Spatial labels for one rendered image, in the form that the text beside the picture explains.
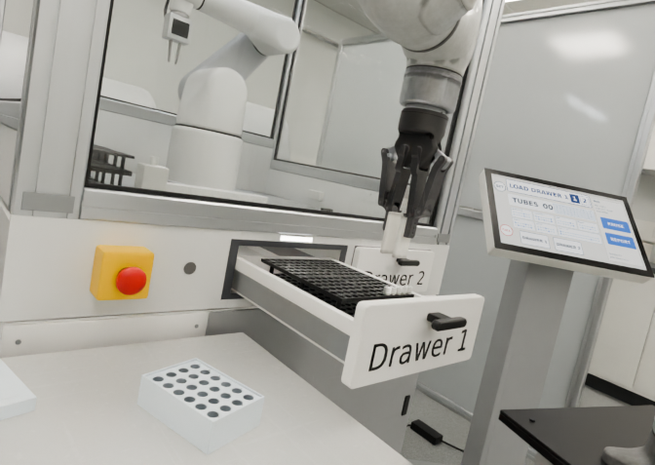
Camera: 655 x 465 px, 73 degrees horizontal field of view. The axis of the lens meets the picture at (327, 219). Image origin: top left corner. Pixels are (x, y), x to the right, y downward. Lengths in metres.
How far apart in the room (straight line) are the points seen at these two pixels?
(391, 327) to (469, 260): 1.85
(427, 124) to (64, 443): 0.60
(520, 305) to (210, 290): 1.08
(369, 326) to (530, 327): 1.11
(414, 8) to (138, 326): 0.61
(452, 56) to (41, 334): 0.71
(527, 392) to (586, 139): 1.14
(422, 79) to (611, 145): 1.60
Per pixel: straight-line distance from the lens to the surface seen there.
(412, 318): 0.63
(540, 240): 1.49
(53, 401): 0.63
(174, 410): 0.57
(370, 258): 1.02
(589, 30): 2.43
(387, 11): 0.57
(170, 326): 0.81
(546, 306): 1.64
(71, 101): 0.69
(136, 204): 0.72
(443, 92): 0.70
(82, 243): 0.72
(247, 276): 0.79
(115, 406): 0.61
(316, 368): 1.05
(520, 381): 1.69
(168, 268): 0.77
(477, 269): 2.41
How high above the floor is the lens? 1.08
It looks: 6 degrees down
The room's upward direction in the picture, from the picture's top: 11 degrees clockwise
